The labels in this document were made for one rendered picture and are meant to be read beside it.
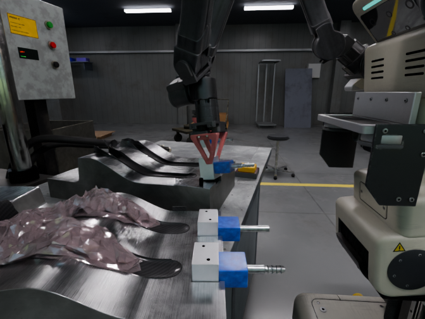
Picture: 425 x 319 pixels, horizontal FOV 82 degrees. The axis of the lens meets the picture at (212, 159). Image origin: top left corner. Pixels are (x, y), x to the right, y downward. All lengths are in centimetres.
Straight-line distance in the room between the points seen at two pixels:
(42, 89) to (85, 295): 107
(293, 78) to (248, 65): 151
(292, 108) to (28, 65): 775
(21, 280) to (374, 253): 64
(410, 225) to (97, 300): 59
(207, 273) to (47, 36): 122
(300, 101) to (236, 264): 826
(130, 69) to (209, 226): 912
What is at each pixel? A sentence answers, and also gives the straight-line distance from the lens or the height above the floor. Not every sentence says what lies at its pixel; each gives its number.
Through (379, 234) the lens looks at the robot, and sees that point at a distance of 67.
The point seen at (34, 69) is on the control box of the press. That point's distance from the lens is 131.
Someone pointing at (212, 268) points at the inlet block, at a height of 88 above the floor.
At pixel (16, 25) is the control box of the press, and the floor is 135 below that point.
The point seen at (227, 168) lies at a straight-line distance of 58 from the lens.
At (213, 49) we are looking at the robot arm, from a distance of 85.
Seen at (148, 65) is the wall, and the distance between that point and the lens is 925.
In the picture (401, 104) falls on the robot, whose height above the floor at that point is 108.
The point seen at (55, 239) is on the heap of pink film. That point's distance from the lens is 39.
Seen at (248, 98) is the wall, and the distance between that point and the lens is 878.
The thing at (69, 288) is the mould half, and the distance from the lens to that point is 35.
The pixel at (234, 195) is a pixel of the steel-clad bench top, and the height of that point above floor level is 80.
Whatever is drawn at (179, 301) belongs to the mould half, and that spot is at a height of 85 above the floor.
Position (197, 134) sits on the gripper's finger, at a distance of 57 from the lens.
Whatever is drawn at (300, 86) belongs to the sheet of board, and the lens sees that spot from 866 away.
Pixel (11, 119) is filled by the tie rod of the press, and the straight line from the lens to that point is 108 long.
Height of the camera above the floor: 110
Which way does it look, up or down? 15 degrees down
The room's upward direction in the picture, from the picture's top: straight up
